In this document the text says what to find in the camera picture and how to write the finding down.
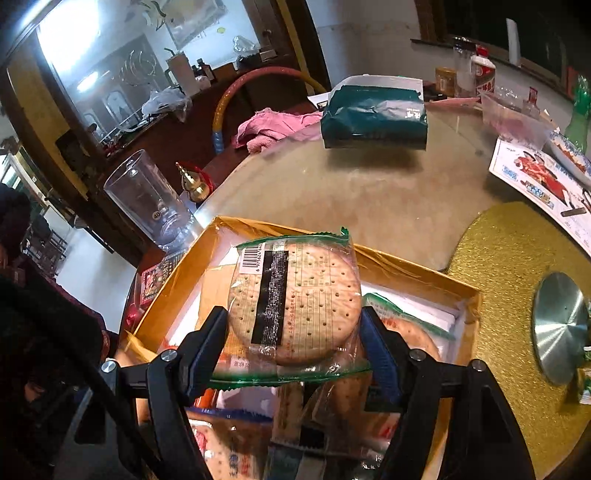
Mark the gold glitter round tray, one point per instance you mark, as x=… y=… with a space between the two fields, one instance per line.
x=498 y=258

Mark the clear glass mug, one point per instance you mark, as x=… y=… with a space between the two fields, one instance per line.
x=147 y=203

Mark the round cracker packet black tape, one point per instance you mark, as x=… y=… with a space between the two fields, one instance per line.
x=314 y=295

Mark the printed paper sheet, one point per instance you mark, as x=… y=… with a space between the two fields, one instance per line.
x=531 y=180

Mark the clear plastic container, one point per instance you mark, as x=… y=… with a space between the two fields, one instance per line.
x=512 y=117

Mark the gold cardboard box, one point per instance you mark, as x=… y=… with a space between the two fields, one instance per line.
x=184 y=272

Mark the teal tissue pack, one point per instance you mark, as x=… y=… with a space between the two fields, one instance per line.
x=374 y=115

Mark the blue and white ceramic plate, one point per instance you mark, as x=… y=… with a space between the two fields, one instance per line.
x=570 y=154

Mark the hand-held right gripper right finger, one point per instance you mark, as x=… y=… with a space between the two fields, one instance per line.
x=378 y=355

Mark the red and white liquor bottle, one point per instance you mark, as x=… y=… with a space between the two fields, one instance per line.
x=484 y=74

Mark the clear plastic bag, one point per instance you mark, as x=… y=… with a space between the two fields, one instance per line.
x=164 y=101

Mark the glass jar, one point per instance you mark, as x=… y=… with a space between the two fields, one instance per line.
x=463 y=69

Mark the round metal disc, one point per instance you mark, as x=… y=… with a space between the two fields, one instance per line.
x=558 y=327

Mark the pink cloth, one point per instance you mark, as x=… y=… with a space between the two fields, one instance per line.
x=268 y=129

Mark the person's dark clothing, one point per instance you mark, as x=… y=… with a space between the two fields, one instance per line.
x=41 y=332

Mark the white paper roll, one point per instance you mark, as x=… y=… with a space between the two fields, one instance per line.
x=513 y=41

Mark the green plastic bottle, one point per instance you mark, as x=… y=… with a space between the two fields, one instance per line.
x=579 y=120

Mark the white jug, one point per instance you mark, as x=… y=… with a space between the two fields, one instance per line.
x=182 y=74

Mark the colourful hoop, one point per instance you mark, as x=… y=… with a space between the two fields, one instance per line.
x=258 y=76

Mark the round cracker packet red label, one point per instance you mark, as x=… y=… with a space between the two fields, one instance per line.
x=411 y=327

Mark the yellow jar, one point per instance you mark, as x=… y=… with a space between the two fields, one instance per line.
x=446 y=81

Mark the gold gourd ornament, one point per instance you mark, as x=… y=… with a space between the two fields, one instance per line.
x=196 y=184

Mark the blue square cracker packet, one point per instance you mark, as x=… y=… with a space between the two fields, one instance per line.
x=231 y=447

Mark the red patterned box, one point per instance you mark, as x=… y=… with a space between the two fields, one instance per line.
x=159 y=279

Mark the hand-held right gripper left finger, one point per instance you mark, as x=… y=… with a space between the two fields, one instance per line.
x=207 y=353

